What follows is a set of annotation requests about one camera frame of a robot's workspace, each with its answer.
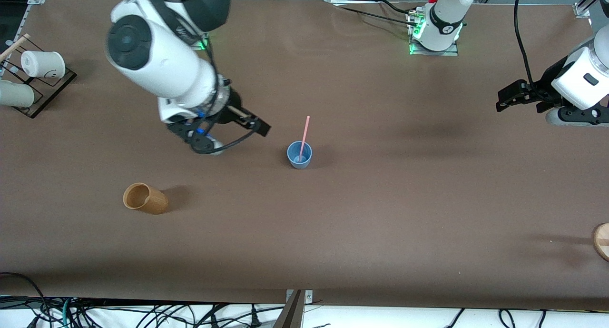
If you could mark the blue cup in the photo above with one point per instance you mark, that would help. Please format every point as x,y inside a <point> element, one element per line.
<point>299,162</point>

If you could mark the brown wooden cup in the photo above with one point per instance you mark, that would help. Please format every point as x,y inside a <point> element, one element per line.
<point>150,202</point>

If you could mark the dark support post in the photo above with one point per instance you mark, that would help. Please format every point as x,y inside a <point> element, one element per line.
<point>290,316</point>

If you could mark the wooden stick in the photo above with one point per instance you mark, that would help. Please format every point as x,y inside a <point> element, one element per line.
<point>14,47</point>

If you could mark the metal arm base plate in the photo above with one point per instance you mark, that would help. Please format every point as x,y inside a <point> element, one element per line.
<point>454,49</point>
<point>204,43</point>

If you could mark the round wooden board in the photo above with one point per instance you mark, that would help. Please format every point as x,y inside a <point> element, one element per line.
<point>602,241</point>

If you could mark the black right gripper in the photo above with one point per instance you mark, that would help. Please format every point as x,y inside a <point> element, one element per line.
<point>233,103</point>

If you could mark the pink straw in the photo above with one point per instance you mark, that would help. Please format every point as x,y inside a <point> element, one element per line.
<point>305,133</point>

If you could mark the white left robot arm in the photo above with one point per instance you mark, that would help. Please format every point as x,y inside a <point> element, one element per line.
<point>445,18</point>

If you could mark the metal table bracket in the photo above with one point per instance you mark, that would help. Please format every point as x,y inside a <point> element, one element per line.
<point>308,295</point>

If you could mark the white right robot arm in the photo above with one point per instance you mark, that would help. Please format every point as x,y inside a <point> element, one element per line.
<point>162,61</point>

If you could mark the black cup rack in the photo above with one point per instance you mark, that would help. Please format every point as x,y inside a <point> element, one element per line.
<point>50,92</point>

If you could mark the white cup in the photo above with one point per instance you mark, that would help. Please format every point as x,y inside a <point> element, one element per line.
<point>16,94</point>
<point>43,64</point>

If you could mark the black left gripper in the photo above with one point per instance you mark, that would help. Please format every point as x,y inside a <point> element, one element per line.
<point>544,87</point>

